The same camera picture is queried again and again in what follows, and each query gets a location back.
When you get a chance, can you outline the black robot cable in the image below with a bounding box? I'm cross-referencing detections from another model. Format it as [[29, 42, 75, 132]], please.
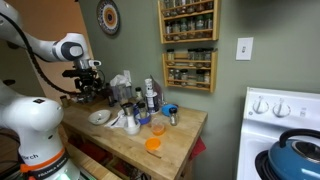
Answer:
[[0, 12, 83, 96]]

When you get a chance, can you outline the white wall outlet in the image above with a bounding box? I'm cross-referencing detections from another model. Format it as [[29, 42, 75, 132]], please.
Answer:
[[123, 69, 132, 83]]

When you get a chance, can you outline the black lid spice jar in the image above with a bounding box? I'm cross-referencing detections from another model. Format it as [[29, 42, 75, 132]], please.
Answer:
[[138, 101, 148, 120]]

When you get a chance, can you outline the white ceramic bowl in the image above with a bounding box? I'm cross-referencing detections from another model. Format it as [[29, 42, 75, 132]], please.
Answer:
[[87, 109, 112, 126]]

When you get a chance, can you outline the white paper napkin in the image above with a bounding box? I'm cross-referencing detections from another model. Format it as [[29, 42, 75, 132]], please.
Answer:
[[104, 109, 128, 130]]

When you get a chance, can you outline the blue bowl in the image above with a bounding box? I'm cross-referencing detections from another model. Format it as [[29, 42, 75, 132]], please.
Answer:
[[134, 111, 152, 126]]

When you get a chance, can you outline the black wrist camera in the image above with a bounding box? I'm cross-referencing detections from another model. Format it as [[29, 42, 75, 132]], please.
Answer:
[[61, 68, 101, 80]]

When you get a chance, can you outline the blue pot with lid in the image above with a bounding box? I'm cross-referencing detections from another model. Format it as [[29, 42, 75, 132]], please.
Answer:
[[268, 128, 320, 180]]

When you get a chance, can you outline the wooden spice rack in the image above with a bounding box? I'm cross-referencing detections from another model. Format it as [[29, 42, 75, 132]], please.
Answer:
[[157, 0, 221, 45], [162, 48, 218, 94]]

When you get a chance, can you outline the slim black grinder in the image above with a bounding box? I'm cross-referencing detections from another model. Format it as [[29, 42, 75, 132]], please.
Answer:
[[105, 83, 116, 108]]

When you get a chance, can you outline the white plastic bag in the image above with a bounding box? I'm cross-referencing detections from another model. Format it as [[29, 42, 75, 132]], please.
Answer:
[[109, 74, 132, 89]]

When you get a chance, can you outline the white electric stove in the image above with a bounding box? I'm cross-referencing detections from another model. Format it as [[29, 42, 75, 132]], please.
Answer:
[[236, 87, 320, 180]]

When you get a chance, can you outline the jar with brown contents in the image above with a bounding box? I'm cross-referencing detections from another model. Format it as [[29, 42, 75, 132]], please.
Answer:
[[134, 86, 144, 103]]

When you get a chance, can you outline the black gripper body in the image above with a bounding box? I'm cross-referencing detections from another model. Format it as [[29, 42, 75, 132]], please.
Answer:
[[74, 77, 103, 96]]

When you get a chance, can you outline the red cloth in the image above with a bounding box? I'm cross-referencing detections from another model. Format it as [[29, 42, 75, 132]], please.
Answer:
[[189, 136, 207, 162]]

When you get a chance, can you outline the glass with orange liquid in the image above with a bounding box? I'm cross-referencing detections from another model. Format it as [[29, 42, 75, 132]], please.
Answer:
[[150, 117, 167, 137]]

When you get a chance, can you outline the white stove knob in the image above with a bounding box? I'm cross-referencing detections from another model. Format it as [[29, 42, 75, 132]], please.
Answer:
[[272, 98, 292, 118], [252, 96, 270, 115]]

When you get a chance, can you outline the glass spice shaker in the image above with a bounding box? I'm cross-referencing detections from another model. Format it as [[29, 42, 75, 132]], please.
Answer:
[[168, 107, 180, 127]]

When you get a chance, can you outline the white and black bottle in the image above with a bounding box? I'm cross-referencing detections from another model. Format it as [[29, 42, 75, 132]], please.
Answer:
[[144, 78, 160, 115]]

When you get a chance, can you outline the white grinder with metal top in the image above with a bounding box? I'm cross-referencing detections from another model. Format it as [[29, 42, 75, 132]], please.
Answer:
[[121, 102, 142, 136]]

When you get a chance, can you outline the wooden butcher block cart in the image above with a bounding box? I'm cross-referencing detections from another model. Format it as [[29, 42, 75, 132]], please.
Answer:
[[59, 98, 208, 180]]

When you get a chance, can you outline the clear zip bag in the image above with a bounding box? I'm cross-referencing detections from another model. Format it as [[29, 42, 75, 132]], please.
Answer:
[[153, 74, 165, 105]]

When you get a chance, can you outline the white light switch plate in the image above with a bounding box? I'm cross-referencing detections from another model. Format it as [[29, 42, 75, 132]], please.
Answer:
[[235, 36, 254, 62]]

